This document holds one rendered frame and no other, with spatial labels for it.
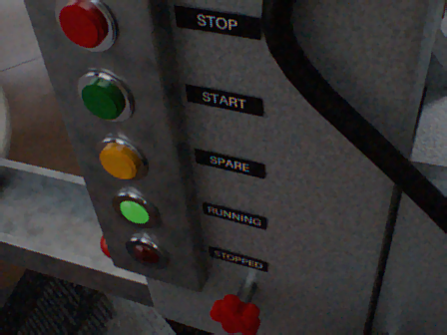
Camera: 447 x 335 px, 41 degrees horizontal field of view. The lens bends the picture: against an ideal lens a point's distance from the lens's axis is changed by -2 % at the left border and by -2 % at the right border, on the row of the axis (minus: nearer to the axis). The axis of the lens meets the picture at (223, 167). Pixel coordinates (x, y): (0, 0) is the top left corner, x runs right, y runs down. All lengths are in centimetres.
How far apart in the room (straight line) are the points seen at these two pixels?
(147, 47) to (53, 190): 54
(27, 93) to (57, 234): 208
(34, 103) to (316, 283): 241
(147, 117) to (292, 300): 20
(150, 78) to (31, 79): 261
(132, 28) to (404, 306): 28
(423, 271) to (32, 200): 57
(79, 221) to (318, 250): 45
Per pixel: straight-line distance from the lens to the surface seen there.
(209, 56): 33
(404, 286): 44
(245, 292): 47
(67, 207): 83
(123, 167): 38
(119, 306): 103
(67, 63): 36
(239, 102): 34
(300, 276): 45
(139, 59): 33
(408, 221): 39
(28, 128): 266
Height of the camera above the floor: 165
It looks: 46 degrees down
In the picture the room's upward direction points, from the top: 6 degrees counter-clockwise
